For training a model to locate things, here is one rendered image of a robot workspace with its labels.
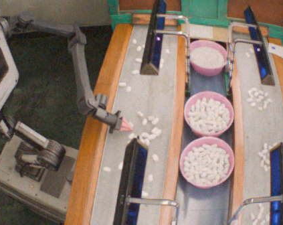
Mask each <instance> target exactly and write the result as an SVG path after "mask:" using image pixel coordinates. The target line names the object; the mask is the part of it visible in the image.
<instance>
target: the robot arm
mask: <svg viewBox="0 0 283 225"><path fill-rule="evenodd" d="M34 16H35V15H32V14H31V13H30V12H28V11H22V12H21V13H20V14H19V15H14V16H12V17H10V16H9V15H6V16H5V15H4V16H0V17H2V18H4V19H6V20H7V22H8V24H9V34H8V36H7V37H6V39H9V38H10V37H11V32H12V30H13V31H14V32H15V33H21V32H25V31H26V30H28V31H29V30H36V31H43V32H46V33H53V34H57V35H62V36H65V37H67V38H68V43H69V44H68V51H69V54H71V55H72V56H73V62H74V69H75V72H74V73H75V76H76V84H77V88H78V89H77V97H78V101H77V104H78V109H79V112H80V113H82V114H83V115H85V116H87V117H88V116H89V115H91V114H92V118H93V119H96V120H98V121H100V122H102V123H104V124H105V125H108V126H110V129H109V132H108V133H110V134H113V131H132V127H131V126H130V125H129V124H128V122H127V121H126V119H125V118H124V117H120V113H121V112H122V111H121V110H118V111H117V112H116V113H114V114H112V113H111V112H108V111H107V110H106V105H107V102H108V97H107V96H106V95H105V94H100V93H98V94H97V95H95V96H94V95H93V92H92V90H91V88H90V83H89V79H88V71H87V68H86V61H85V55H84V45H85V44H86V37H85V35H84V34H83V33H82V32H81V31H80V28H79V27H78V25H75V24H74V25H64V24H63V25H62V24H59V23H54V22H50V21H45V20H40V19H37V18H35V17H34Z"/></svg>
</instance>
